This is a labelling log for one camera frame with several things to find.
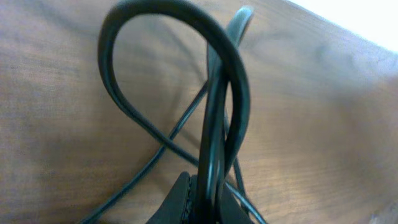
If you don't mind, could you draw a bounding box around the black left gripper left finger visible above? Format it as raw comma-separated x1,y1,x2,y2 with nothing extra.
146,172,190,224

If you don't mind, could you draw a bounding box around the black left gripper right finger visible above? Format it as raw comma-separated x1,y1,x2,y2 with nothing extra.
219,184,252,224

